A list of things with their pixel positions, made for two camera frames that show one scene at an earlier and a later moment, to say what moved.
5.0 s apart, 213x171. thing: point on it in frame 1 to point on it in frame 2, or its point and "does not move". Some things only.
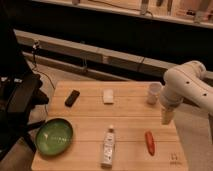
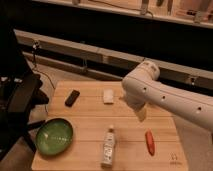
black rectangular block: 72,98 does not move
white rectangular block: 108,96 does not move
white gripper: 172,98 to 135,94
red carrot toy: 150,142 does not move
